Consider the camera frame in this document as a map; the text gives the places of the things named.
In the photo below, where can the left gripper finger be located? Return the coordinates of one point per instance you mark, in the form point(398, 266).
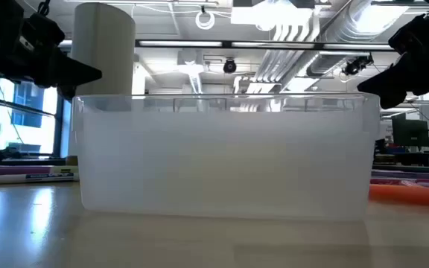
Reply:
point(66, 93)
point(73, 74)

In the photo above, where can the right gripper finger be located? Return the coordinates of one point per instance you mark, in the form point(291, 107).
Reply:
point(389, 80)
point(393, 99)

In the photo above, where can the orange highlighter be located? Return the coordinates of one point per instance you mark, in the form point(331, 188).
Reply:
point(412, 195)

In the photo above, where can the black computer monitor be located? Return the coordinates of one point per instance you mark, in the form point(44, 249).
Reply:
point(410, 132)

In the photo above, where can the large glass window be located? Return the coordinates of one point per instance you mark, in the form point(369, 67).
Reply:
point(32, 123)

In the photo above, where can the blue box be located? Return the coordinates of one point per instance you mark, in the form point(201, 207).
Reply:
point(391, 150)

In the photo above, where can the dark background desk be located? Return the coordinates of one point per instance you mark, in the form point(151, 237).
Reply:
point(415, 158)

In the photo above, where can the black light bar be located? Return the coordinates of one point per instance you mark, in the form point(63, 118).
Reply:
point(227, 44)

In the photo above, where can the translucent clear plastic bin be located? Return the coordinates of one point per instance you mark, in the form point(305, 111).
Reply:
point(222, 160)

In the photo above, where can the silver ceiling duct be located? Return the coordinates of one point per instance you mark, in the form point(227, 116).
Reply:
point(348, 30)

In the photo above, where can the black round overhead camera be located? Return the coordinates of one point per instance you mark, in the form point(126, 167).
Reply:
point(229, 66)

